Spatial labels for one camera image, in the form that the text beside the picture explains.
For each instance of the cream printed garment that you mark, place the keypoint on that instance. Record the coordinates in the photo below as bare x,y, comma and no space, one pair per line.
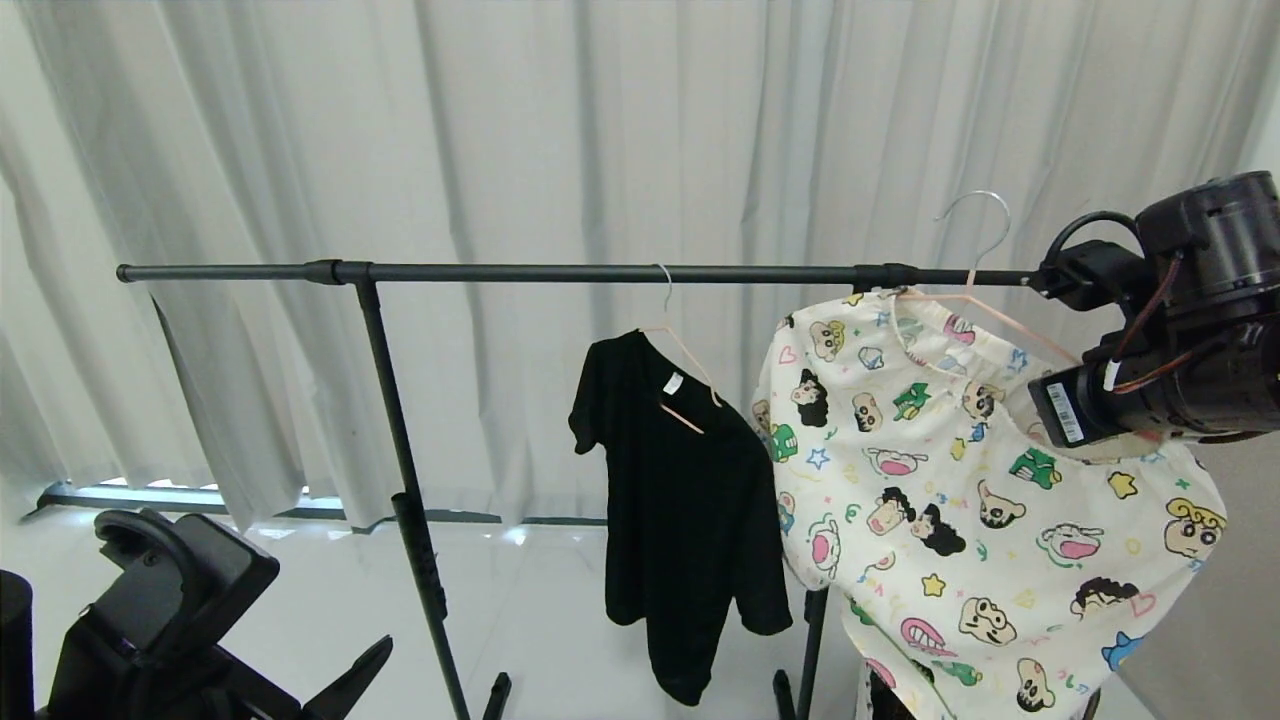
960,520

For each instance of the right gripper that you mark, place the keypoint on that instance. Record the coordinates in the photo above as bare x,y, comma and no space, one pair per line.
1190,390

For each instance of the window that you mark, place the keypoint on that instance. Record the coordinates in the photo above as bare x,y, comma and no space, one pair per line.
150,497

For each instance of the white curtain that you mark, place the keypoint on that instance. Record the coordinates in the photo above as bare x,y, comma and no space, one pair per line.
550,120

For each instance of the black garment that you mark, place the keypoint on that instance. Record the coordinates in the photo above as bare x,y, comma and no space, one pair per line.
680,520

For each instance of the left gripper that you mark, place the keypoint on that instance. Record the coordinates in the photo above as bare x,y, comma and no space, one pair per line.
250,700

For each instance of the black clothes rack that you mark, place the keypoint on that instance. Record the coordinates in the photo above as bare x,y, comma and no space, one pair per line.
600,273

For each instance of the pink clothes hanger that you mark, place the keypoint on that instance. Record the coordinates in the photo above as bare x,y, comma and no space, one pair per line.
985,310
690,365

